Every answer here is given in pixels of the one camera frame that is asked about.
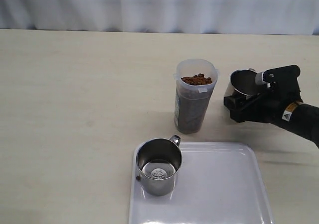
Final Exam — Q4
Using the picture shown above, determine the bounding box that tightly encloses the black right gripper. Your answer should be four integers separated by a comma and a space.
223, 65, 303, 123

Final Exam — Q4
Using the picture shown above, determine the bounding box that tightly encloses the steel mug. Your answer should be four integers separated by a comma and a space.
224, 69, 259, 98
136, 135, 182, 196

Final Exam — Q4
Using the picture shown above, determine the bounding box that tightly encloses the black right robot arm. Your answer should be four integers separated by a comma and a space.
223, 65, 319, 145

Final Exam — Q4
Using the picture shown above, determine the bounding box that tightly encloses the clear plastic tall container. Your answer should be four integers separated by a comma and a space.
174, 59, 218, 134

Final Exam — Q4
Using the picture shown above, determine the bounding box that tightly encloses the white curtain backdrop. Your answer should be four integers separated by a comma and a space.
0, 0, 319, 35

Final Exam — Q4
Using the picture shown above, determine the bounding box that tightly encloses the white plastic tray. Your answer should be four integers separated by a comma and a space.
128, 142, 274, 224

